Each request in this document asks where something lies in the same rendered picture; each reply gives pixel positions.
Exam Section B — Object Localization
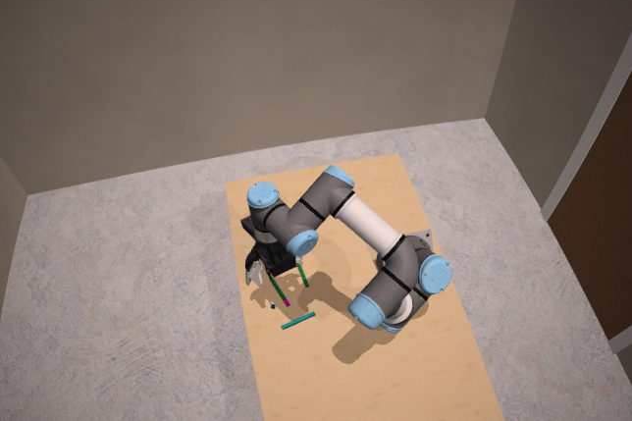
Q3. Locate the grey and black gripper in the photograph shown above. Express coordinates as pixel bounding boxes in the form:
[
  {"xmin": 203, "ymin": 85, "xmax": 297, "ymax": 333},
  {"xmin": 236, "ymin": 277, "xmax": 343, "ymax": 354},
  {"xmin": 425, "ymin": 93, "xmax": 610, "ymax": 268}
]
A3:
[{"xmin": 245, "ymin": 231, "xmax": 303, "ymax": 287}]

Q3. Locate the turquoise rod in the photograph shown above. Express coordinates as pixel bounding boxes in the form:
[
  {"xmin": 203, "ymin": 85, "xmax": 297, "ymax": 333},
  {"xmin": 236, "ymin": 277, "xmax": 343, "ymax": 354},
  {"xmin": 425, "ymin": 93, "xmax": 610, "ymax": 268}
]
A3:
[{"xmin": 282, "ymin": 312, "xmax": 315, "ymax": 330}]

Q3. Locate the green rod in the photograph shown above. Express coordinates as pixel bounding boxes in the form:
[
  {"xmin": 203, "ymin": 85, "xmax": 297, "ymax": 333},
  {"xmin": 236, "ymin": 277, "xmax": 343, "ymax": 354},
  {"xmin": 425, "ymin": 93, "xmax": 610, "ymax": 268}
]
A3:
[
  {"xmin": 296, "ymin": 263, "xmax": 309, "ymax": 288},
  {"xmin": 269, "ymin": 277, "xmax": 286, "ymax": 300}
]

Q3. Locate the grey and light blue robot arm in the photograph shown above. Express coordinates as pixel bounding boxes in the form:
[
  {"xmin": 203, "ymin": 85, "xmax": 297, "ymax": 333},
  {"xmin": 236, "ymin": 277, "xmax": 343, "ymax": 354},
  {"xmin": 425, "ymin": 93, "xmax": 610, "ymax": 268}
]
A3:
[{"xmin": 240, "ymin": 165, "xmax": 452, "ymax": 333}]

